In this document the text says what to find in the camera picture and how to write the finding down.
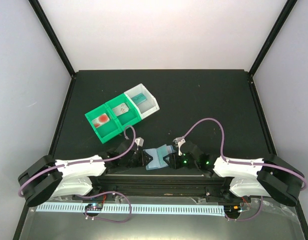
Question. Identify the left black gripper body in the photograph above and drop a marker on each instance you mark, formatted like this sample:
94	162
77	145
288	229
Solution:
133	162

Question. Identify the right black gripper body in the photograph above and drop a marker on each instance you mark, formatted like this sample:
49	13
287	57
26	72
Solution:
192	164

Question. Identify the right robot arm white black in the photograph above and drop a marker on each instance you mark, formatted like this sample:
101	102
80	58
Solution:
269	176

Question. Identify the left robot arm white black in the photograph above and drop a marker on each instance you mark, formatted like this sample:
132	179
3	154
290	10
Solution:
49	178

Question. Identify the card with red circles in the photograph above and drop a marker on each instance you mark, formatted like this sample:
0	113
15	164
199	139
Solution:
100	120

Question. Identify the white card red marks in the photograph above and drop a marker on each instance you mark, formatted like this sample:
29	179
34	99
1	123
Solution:
120	109

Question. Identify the teal card in white bin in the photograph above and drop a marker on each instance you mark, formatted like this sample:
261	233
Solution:
140	98

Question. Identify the green bin middle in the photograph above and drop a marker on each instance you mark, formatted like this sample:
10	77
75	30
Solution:
130	118

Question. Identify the green bin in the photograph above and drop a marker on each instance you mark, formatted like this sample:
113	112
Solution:
107	131
130	118

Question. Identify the green bin left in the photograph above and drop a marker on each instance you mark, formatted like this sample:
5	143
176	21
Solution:
107	131

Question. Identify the white translucent bin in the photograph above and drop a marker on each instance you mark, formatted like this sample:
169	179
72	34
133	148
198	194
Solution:
146	108

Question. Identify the right controller board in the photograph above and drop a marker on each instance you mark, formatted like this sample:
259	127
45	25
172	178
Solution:
233	208

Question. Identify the controller board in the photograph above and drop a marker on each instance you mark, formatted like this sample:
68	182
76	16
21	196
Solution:
94	207
233	208

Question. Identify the left controller board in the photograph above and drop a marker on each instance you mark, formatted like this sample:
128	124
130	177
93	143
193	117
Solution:
94	207

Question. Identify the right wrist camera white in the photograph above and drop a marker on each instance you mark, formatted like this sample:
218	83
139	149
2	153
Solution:
179	141

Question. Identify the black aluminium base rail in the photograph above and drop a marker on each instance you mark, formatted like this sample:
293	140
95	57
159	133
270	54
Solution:
211	189

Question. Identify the white slotted cable duct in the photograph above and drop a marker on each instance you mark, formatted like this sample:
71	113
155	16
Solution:
153	209

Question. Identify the right frame post black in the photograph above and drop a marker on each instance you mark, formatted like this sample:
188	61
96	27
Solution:
279	23

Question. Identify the frame post black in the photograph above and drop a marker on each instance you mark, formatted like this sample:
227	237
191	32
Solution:
279	23
36	6

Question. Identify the left frame post black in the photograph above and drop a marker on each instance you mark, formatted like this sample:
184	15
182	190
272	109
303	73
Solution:
36	6

